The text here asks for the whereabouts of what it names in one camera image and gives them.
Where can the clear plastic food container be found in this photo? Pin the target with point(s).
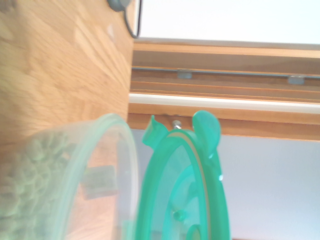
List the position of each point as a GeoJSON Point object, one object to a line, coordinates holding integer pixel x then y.
{"type": "Point", "coordinates": [120, 150]}

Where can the grey metal rail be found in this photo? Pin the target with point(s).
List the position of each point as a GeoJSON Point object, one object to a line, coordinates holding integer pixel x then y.
{"type": "Point", "coordinates": [237, 73]}

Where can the small metal cabinet knob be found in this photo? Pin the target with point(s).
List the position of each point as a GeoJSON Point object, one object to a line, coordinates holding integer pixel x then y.
{"type": "Point", "coordinates": [176, 124]}

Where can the green plastic container lid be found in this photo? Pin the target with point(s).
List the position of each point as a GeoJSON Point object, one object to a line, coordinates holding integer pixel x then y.
{"type": "Point", "coordinates": [215, 200]}

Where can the black round base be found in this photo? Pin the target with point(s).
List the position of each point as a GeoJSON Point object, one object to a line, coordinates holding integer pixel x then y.
{"type": "Point", "coordinates": [117, 5]}

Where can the wooden furniture panel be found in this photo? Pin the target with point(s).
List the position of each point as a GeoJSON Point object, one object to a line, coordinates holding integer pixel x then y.
{"type": "Point", "coordinates": [225, 57]}

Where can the white trim bar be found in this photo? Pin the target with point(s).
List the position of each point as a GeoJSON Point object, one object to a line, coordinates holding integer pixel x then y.
{"type": "Point", "coordinates": [225, 102]}

